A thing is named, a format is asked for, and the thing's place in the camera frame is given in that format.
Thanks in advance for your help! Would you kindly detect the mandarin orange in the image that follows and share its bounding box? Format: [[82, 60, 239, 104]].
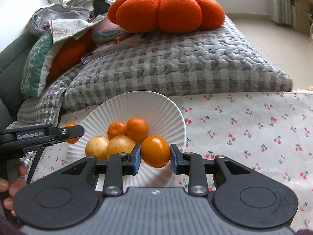
[[127, 117, 148, 144], [107, 121, 127, 139]]

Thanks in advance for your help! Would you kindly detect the grey curtain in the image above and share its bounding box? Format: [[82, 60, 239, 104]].
[[269, 0, 292, 26]]

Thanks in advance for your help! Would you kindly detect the floral cloth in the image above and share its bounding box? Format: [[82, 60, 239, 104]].
[[49, 15, 106, 44]]

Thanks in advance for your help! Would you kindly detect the large orange-yellow fruit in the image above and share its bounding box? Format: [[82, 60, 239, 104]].
[[106, 135, 135, 159]]

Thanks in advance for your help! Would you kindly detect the green white patterned pillow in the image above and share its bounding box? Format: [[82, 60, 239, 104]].
[[21, 30, 62, 98]]

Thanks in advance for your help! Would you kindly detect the orange cherry tomato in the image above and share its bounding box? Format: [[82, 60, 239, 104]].
[[141, 135, 171, 168], [65, 121, 80, 144]]

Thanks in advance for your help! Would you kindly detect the large pale yellow fruit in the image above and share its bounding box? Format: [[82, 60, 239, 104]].
[[85, 136, 110, 160]]

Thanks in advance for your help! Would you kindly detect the person's left hand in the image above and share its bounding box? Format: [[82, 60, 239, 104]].
[[1, 163, 28, 217]]

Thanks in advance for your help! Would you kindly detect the dark green sofa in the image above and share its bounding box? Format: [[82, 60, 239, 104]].
[[0, 32, 38, 129]]

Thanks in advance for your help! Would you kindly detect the red orange cushion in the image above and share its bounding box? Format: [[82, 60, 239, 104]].
[[47, 29, 96, 83]]

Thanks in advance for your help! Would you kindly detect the pink folded cloth stack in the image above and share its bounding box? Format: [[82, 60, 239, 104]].
[[92, 18, 143, 45]]

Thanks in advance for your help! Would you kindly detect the orange pumpkin plush cushion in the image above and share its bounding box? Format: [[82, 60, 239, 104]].
[[108, 0, 226, 33]]

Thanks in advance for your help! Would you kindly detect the grey floral pouch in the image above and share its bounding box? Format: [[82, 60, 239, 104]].
[[27, 4, 90, 37]]

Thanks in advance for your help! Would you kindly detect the white ribbed plate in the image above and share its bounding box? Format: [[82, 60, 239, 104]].
[[66, 91, 187, 188]]

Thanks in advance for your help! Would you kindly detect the wooden shelf desk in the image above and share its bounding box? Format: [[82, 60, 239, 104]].
[[290, 0, 312, 44]]

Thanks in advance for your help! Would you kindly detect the grey checked quilt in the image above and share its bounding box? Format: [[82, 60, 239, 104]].
[[8, 19, 293, 128]]

